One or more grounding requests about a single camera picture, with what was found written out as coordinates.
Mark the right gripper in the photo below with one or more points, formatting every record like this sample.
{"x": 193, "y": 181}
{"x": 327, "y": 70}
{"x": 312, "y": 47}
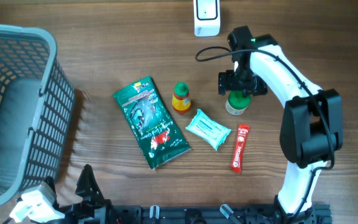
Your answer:
{"x": 226, "y": 81}

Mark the teal wet wipes pack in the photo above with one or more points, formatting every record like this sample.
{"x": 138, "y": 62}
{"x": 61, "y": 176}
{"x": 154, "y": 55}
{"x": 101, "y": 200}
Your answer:
{"x": 204, "y": 127}

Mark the red Nescafe coffee sachet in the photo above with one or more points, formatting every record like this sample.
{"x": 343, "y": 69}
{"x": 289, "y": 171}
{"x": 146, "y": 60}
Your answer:
{"x": 242, "y": 133}

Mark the green lid jar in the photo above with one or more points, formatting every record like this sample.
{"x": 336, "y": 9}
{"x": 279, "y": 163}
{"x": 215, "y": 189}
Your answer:
{"x": 236, "y": 103}

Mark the red sauce bottle green cap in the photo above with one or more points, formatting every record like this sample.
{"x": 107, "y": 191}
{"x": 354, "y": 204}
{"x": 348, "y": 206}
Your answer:
{"x": 181, "y": 98}

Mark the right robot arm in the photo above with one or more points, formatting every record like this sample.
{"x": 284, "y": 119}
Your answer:
{"x": 311, "y": 130}

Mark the green snack packet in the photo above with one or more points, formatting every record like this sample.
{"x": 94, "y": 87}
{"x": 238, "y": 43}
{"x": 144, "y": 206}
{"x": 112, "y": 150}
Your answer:
{"x": 159, "y": 137}

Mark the grey plastic mesh basket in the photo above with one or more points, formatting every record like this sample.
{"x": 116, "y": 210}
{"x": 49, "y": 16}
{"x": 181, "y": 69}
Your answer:
{"x": 36, "y": 104}

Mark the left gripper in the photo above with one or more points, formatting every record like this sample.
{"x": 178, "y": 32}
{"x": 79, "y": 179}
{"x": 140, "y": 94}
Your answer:
{"x": 93, "y": 197}

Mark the white barcode scanner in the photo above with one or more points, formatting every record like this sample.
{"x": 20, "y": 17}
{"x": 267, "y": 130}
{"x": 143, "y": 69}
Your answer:
{"x": 207, "y": 18}

